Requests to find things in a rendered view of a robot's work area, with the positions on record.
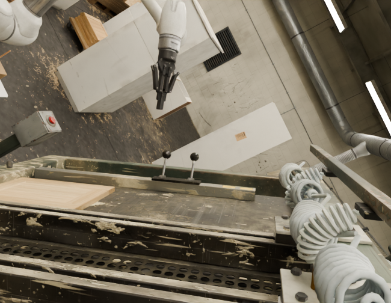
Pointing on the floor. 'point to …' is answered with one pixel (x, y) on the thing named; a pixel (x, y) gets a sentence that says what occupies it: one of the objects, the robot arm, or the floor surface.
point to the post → (6, 146)
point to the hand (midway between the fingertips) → (160, 100)
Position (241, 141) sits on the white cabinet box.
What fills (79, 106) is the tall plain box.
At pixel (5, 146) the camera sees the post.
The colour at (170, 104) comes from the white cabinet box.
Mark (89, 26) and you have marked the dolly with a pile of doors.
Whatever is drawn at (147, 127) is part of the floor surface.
